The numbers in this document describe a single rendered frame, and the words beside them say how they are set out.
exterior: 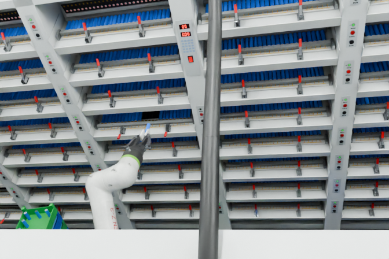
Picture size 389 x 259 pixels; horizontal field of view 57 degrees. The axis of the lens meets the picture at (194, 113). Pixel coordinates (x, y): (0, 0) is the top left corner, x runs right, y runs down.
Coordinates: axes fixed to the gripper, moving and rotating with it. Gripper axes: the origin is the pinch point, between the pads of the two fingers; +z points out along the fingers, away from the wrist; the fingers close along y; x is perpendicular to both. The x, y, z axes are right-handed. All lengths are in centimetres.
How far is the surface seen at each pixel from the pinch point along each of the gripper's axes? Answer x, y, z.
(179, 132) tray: -8.3, 14.1, 16.0
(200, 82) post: 21.5, 30.5, 8.9
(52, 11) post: 63, -37, 14
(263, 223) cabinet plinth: -93, 55, 37
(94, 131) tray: -5.9, -36.8, 19.5
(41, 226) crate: -57, -77, -1
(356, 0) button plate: 53, 98, 0
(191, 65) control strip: 31.7, 28.1, 6.4
